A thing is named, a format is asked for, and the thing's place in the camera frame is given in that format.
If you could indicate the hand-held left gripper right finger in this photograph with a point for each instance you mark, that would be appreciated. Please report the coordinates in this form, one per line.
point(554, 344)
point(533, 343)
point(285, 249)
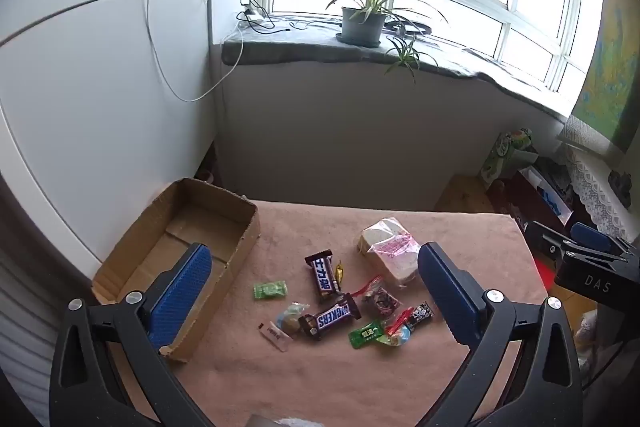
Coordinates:
point(447, 292)

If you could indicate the dark figurine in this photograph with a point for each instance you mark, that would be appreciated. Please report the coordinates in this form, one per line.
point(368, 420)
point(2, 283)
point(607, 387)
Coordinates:
point(620, 189)

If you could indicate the green cube candy clear wrapper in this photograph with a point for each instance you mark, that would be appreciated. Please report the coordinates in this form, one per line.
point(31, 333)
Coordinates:
point(297, 307)

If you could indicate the small white sachet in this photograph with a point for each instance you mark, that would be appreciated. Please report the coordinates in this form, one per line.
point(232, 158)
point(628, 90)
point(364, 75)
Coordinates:
point(272, 336)

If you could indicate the sliced bread packet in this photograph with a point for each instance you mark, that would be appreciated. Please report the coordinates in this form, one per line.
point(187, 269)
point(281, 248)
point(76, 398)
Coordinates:
point(385, 252)

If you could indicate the white charger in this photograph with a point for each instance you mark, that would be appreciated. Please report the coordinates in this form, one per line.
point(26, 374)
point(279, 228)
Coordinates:
point(253, 15)

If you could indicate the white cabinet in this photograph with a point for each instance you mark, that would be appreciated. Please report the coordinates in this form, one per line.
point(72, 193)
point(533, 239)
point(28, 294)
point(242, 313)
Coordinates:
point(100, 107)

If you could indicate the yellow candy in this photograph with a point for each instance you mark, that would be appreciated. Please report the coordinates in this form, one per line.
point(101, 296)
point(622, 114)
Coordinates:
point(340, 273)

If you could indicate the green round candy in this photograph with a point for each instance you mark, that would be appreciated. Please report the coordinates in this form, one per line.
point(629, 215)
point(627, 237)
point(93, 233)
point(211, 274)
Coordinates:
point(270, 290)

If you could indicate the potted spider plant grey pot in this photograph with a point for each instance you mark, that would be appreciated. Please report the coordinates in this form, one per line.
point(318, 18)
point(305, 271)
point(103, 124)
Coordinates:
point(362, 27)

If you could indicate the white lace cloth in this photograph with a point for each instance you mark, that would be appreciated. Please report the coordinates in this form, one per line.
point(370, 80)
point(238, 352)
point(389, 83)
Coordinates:
point(595, 192)

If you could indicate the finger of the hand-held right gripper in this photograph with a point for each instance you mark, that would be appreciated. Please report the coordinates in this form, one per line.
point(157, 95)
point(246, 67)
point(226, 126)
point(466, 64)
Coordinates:
point(590, 234)
point(542, 237)

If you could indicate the green tissue box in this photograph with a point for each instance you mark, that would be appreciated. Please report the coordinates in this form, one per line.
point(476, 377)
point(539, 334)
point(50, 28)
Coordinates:
point(505, 152)

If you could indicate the green yellow painting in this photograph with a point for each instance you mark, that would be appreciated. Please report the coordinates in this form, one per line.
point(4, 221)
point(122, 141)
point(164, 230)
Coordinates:
point(610, 72)

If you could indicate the pink table cloth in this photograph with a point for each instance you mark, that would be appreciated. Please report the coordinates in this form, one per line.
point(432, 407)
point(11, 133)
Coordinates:
point(300, 387)

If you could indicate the white ribbed panel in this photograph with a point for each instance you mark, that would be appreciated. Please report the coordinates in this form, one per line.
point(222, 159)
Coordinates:
point(25, 332)

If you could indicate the brown ball candy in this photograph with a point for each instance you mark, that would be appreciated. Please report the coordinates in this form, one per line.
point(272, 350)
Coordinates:
point(289, 323)

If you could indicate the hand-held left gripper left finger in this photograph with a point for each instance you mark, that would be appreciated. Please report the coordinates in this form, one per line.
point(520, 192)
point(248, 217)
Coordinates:
point(182, 292)

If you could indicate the chocolate bar chinese lettering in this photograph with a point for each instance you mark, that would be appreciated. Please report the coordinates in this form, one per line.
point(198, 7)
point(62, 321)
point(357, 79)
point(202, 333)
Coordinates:
point(324, 277)

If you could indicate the brown cardboard box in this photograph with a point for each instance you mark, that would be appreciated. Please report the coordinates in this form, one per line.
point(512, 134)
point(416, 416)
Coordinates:
point(200, 217)

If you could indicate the small hanging plantlet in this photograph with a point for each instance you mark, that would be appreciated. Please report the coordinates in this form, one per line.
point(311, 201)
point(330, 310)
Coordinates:
point(405, 54)

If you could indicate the chocolate bar latin lettering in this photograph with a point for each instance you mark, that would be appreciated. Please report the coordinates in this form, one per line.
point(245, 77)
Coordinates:
point(330, 316)

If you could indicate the red clear dark snack packet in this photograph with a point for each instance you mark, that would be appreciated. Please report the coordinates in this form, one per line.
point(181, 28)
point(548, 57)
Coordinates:
point(400, 319)
point(382, 299)

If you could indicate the white blue printed box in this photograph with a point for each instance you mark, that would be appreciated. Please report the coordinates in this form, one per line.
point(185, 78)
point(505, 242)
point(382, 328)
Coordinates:
point(542, 194)

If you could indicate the small black candy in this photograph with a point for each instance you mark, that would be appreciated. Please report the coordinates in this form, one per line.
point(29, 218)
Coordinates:
point(420, 314)

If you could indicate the green candy packet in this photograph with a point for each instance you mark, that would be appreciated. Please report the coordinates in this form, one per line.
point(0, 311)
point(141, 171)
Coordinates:
point(366, 335)

